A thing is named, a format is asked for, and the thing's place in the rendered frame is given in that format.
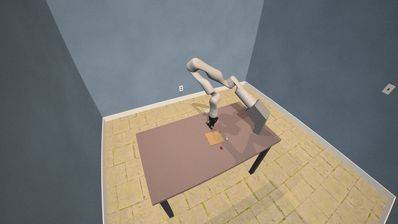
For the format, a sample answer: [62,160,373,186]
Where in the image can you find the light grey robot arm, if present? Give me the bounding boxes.
[186,58,256,118]

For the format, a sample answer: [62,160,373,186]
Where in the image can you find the tan square mat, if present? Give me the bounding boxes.
[205,130,224,146]

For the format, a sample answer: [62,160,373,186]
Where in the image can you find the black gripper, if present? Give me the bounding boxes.
[206,116,218,128]

